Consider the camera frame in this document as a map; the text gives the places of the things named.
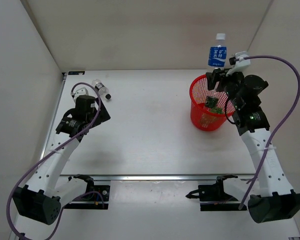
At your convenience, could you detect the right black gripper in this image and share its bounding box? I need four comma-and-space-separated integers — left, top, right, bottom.
207, 66, 243, 108

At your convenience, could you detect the blue label clear bottle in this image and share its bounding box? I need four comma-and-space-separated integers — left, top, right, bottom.
207, 33, 227, 69

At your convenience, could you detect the dark green label bottle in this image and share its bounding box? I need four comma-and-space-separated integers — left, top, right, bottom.
204, 95, 219, 109

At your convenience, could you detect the small black cap bottle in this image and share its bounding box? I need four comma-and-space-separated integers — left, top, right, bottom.
92, 79, 112, 101

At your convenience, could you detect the red mesh plastic bin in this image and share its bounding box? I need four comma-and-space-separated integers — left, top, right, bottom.
189, 74, 235, 132

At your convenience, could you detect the green plastic bottle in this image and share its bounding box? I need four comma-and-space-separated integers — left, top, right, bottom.
209, 106, 224, 115

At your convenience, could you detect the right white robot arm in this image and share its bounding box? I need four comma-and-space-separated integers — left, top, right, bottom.
187, 70, 300, 223

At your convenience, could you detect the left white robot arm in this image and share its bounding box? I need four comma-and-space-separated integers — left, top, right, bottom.
12, 94, 111, 225

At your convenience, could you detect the left table label sticker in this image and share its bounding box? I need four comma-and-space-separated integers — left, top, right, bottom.
68, 71, 85, 76

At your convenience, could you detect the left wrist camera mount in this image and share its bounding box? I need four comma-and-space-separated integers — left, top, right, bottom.
71, 87, 89, 101

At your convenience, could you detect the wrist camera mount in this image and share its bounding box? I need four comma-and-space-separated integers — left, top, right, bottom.
71, 87, 89, 101
226, 51, 251, 76

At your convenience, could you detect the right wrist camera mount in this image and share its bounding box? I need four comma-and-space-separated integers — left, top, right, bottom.
226, 51, 251, 76

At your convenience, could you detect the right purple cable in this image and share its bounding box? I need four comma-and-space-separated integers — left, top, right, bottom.
238, 55, 300, 210

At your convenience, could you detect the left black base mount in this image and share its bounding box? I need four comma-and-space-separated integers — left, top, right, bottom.
65, 185, 111, 210

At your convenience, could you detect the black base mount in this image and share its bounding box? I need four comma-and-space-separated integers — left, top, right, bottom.
65, 185, 111, 210
198, 184, 247, 212

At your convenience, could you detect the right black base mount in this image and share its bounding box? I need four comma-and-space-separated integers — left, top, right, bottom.
198, 184, 247, 212

